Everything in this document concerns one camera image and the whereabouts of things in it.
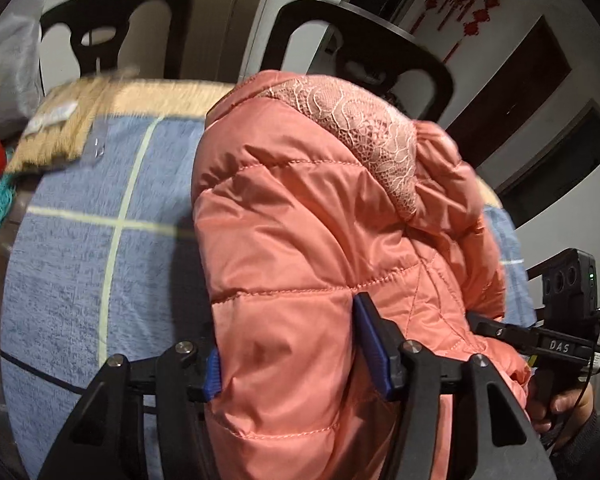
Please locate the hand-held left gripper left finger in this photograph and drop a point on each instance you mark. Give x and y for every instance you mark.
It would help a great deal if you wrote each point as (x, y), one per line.
(212, 375)

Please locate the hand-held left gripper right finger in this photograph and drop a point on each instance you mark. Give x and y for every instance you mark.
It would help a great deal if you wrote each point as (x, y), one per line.
(372, 345)

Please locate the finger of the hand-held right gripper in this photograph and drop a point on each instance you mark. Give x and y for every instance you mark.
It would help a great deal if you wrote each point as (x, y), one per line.
(500, 332)

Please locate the pink puffer coat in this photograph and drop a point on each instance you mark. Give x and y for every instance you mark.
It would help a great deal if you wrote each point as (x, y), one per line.
(310, 240)

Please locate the person's right forearm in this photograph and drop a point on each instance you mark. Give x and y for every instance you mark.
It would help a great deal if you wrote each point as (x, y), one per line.
(592, 450)

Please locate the person's right hand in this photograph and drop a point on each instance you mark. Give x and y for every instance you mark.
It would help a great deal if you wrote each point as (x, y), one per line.
(572, 402)

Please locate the blue blanket with cream grid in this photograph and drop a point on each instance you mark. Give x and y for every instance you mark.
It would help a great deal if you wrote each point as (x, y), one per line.
(80, 270)

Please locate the dark wooden door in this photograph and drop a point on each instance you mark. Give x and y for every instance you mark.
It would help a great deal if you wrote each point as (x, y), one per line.
(520, 80)

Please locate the clear bag of tan snacks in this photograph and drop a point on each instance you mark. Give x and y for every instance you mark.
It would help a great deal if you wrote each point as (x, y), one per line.
(55, 130)

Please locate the black chair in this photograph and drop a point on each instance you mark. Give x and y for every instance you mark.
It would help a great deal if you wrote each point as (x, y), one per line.
(165, 15)
(410, 55)

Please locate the red hanging knot decoration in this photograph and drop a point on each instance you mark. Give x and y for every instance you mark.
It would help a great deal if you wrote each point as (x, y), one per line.
(467, 5)

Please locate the white plastic bag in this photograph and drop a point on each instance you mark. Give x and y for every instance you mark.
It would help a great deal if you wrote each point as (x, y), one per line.
(10, 60)

